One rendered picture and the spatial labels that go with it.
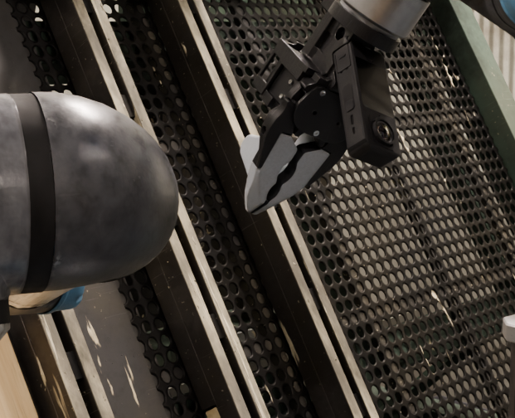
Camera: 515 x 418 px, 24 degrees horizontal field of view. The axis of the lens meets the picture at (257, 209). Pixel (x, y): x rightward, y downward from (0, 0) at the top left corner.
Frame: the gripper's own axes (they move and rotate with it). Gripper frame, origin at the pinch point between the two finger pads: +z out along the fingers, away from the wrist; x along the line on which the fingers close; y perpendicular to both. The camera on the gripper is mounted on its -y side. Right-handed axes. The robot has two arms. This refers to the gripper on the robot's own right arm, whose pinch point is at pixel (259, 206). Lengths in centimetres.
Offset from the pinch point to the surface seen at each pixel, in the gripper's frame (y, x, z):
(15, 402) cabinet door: 29, -8, 50
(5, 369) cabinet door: 33, -7, 47
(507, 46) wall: 268, -276, 7
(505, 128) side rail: 104, -130, 4
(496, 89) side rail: 112, -128, -2
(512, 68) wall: 262, -279, 13
